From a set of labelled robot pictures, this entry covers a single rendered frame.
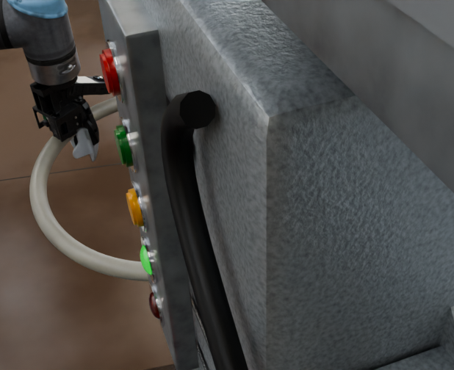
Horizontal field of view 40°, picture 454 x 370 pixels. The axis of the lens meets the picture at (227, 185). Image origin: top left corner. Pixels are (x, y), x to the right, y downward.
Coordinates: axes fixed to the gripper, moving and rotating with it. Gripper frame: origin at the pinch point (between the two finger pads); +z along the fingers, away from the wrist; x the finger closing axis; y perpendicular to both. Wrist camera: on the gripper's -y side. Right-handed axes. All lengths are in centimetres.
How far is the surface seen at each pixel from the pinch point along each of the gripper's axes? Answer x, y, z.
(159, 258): 67, 39, -54
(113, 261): 31.9, 20.7, -7.7
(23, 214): -92, -21, 99
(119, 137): 63, 38, -61
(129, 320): -18, -11, 94
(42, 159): 4.4, 12.5, -8.5
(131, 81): 66, 39, -67
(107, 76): 64, 38, -65
